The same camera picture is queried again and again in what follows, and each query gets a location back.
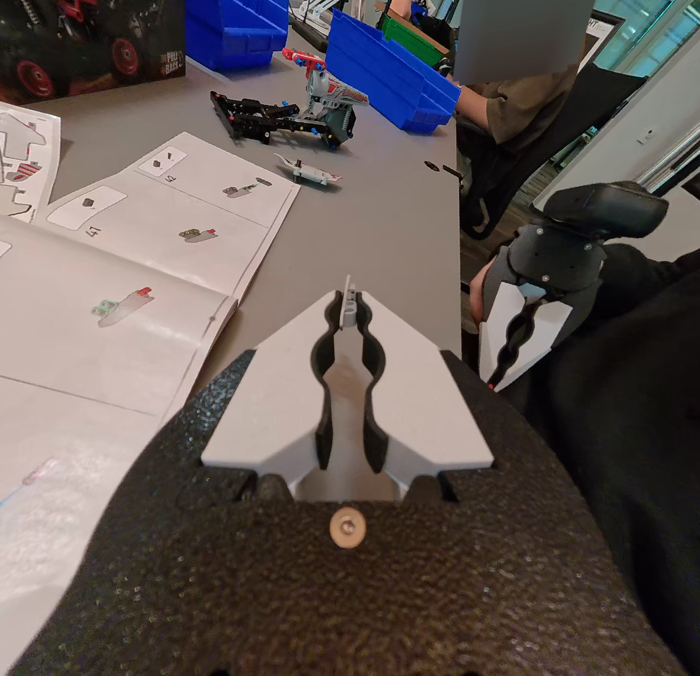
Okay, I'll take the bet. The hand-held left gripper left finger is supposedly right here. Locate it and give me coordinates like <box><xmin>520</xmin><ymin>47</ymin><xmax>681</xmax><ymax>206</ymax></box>
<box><xmin>200</xmin><ymin>290</ymin><xmax>342</xmax><ymax>502</ymax></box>

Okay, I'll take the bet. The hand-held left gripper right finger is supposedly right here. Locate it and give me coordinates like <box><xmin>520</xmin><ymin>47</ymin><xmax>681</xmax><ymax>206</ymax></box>
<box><xmin>361</xmin><ymin>291</ymin><xmax>496</xmax><ymax>501</ymax></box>

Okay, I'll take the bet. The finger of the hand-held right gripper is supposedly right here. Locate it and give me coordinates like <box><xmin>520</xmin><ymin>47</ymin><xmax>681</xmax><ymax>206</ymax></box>
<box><xmin>479</xmin><ymin>280</ymin><xmax>529</xmax><ymax>380</ymax></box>
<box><xmin>494</xmin><ymin>303</ymin><xmax>579</xmax><ymax>393</ymax></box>

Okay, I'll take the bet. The small grey toy brick piece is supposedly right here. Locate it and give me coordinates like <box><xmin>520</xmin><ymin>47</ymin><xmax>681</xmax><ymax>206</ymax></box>
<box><xmin>340</xmin><ymin>274</ymin><xmax>363</xmax><ymax>331</ymax></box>

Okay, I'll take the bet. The person's right forearm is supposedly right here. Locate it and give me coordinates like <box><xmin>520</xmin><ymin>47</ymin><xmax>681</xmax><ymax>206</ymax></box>
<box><xmin>599</xmin><ymin>244</ymin><xmax>700</xmax><ymax>316</ymax></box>

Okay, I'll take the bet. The grey desk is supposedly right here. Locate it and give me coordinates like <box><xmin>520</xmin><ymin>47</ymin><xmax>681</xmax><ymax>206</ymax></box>
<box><xmin>0</xmin><ymin>28</ymin><xmax>464</xmax><ymax>614</ymax></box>

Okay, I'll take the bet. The person's right hand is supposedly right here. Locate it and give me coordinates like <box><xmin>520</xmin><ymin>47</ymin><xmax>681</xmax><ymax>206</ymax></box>
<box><xmin>470</xmin><ymin>259</ymin><xmax>497</xmax><ymax>329</ymax></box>

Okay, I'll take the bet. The black chair armrest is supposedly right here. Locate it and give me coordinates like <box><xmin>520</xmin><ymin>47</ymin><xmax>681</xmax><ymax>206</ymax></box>
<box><xmin>541</xmin><ymin>181</ymin><xmax>669</xmax><ymax>240</ymax></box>

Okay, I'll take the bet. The black office chair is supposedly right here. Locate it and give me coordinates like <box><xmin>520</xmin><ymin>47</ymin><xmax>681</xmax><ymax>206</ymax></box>
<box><xmin>458</xmin><ymin>58</ymin><xmax>649</xmax><ymax>240</ymax></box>

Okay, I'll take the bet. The person's black hoodie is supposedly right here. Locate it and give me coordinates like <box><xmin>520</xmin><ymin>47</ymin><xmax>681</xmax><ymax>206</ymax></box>
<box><xmin>495</xmin><ymin>244</ymin><xmax>700</xmax><ymax>676</ymax></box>

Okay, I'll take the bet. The building instruction booklet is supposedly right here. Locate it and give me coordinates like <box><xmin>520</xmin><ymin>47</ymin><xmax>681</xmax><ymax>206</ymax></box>
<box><xmin>0</xmin><ymin>132</ymin><xmax>302</xmax><ymax>614</ymax></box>

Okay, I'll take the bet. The white winged toy brick piece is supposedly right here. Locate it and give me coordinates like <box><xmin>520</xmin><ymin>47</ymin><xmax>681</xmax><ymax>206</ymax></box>
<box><xmin>273</xmin><ymin>152</ymin><xmax>344</xmax><ymax>188</ymax></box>

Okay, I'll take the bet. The blue plastic storage bin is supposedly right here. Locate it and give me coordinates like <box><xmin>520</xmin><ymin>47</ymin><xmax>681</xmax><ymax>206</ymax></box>
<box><xmin>325</xmin><ymin>9</ymin><xmax>462</xmax><ymax>133</ymax></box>
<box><xmin>185</xmin><ymin>0</ymin><xmax>289</xmax><ymax>73</ymax></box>

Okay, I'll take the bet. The green plastic bin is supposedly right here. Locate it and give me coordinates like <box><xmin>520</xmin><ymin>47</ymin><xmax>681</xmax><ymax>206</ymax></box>
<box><xmin>381</xmin><ymin>14</ymin><xmax>452</xmax><ymax>67</ymax></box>

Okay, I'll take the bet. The black toy brick chassis assembly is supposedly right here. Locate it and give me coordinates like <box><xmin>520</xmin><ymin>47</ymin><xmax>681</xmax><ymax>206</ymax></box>
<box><xmin>210</xmin><ymin>47</ymin><xmax>370</xmax><ymax>151</ymax></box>

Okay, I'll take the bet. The sticker sheet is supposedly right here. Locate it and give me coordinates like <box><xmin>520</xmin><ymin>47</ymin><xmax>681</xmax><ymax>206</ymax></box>
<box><xmin>0</xmin><ymin>103</ymin><xmax>61</xmax><ymax>217</ymax></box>

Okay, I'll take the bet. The white metal stand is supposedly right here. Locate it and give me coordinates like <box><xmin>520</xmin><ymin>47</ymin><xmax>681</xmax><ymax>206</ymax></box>
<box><xmin>290</xmin><ymin>0</ymin><xmax>351</xmax><ymax>24</ymax></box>

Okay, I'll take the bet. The toy truck cardboard box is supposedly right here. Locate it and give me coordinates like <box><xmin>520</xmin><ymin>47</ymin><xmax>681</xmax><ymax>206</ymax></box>
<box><xmin>0</xmin><ymin>0</ymin><xmax>187</xmax><ymax>106</ymax></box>

